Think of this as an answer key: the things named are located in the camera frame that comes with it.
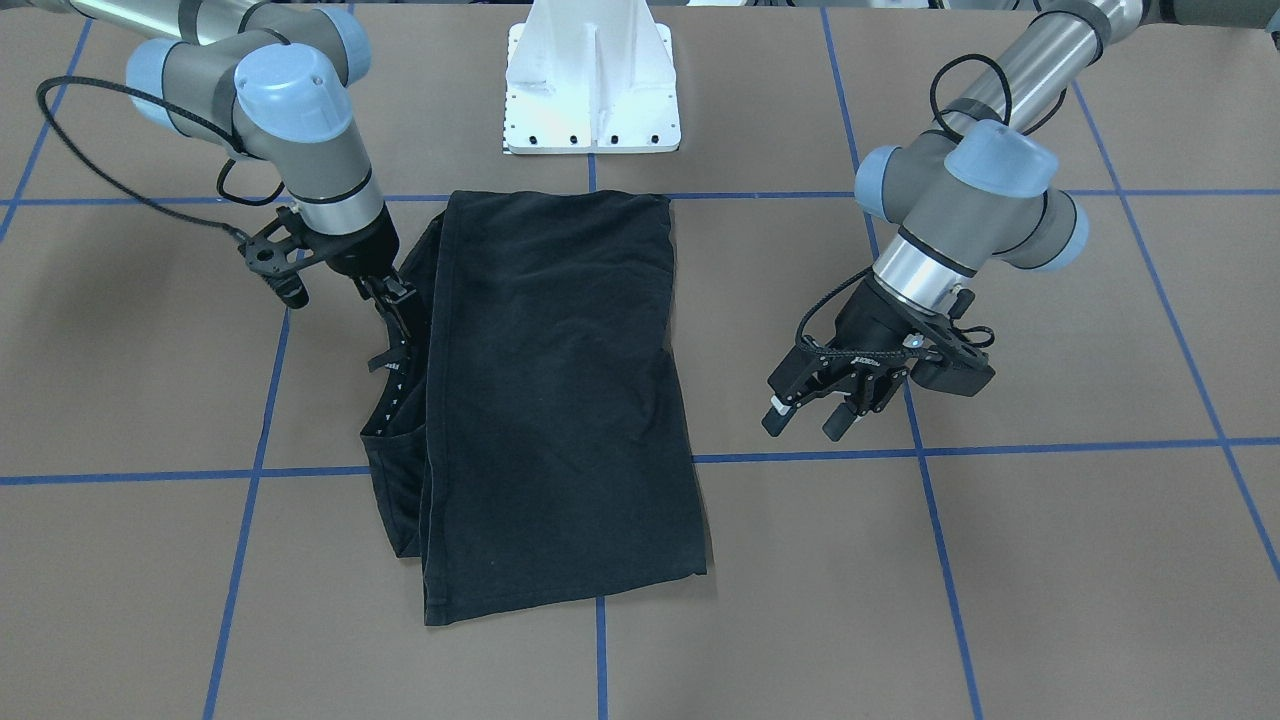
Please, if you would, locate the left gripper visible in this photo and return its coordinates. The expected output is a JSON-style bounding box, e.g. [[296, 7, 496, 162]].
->
[[762, 275, 931, 442]]

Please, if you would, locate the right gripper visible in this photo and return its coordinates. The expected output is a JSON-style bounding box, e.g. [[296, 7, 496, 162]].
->
[[323, 211, 421, 341]]

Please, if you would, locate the black graphic t-shirt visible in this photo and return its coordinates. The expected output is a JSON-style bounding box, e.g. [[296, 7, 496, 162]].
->
[[360, 191, 708, 626]]

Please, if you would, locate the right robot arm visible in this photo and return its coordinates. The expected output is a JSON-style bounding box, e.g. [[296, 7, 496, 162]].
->
[[38, 1, 425, 345]]

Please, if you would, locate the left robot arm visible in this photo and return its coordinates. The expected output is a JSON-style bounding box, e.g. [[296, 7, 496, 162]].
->
[[762, 1, 1149, 441]]

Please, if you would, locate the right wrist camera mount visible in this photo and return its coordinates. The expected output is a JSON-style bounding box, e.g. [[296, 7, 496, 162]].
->
[[237, 205, 332, 309]]

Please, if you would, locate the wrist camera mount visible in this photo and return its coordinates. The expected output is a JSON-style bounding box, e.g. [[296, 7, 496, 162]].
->
[[902, 290, 995, 397], [237, 205, 332, 309]]

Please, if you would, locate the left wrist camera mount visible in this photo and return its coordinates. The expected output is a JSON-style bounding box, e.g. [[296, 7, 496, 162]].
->
[[902, 290, 995, 397]]

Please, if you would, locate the white camera pedestal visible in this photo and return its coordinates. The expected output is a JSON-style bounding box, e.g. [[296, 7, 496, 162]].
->
[[503, 1, 682, 155]]

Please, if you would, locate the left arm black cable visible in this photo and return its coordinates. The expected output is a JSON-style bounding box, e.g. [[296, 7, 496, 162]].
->
[[796, 54, 1012, 366]]

